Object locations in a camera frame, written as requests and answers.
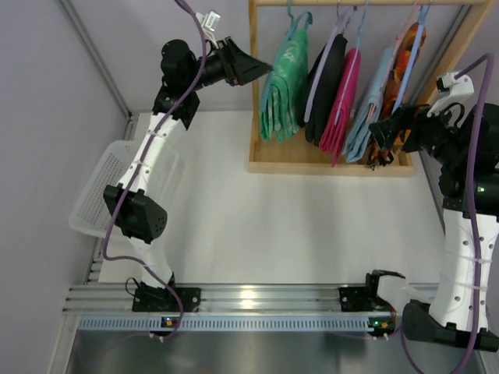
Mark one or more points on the green trousers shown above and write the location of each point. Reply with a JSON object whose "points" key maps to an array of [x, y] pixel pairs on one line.
{"points": [[282, 97]]}

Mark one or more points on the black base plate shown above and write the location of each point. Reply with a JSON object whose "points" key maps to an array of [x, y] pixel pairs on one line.
{"points": [[364, 298], [183, 300]]}

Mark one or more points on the orange patterned trousers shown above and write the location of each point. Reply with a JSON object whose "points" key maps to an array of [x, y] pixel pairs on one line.
{"points": [[397, 72]]}

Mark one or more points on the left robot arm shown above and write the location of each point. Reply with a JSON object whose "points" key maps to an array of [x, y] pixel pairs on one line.
{"points": [[136, 203]]}

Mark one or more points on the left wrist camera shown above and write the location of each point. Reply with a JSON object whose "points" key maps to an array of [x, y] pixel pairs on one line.
{"points": [[209, 23]]}

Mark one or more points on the teal hanger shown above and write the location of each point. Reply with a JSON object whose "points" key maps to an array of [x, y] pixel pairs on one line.
{"points": [[306, 17]]}

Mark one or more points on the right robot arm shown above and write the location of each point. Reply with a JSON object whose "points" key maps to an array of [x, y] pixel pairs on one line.
{"points": [[471, 221]]}

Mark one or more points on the aluminium mounting rail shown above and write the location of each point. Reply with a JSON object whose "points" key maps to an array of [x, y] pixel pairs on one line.
{"points": [[215, 298]]}

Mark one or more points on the pink trousers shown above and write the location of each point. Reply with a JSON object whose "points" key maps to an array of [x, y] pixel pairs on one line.
{"points": [[333, 137]]}

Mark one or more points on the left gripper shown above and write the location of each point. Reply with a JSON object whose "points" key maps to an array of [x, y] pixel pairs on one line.
{"points": [[228, 62]]}

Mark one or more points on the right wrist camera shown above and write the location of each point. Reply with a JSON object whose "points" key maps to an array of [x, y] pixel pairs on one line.
{"points": [[452, 88]]}

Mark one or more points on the white plastic basket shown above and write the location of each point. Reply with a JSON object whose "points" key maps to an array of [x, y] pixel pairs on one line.
{"points": [[90, 215]]}

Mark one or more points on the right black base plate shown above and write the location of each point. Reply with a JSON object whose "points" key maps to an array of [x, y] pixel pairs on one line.
{"points": [[364, 298]]}

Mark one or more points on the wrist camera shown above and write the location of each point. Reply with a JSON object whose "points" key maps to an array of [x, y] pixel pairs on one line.
{"points": [[209, 23], [452, 88]]}

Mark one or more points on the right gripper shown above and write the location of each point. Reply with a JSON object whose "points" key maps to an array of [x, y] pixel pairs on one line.
{"points": [[406, 130]]}

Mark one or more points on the grey slotted cable duct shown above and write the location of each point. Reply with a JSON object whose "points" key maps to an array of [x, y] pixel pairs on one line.
{"points": [[236, 323]]}

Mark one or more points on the black trousers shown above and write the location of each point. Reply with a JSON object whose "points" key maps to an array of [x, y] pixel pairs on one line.
{"points": [[326, 92]]}

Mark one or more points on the wooden clothes rack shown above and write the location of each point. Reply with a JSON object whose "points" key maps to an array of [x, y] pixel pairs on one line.
{"points": [[297, 157]]}

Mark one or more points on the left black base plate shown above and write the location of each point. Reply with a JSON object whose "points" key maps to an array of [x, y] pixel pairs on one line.
{"points": [[183, 300]]}

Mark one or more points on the light blue trousers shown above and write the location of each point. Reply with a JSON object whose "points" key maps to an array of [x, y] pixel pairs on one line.
{"points": [[368, 109]]}

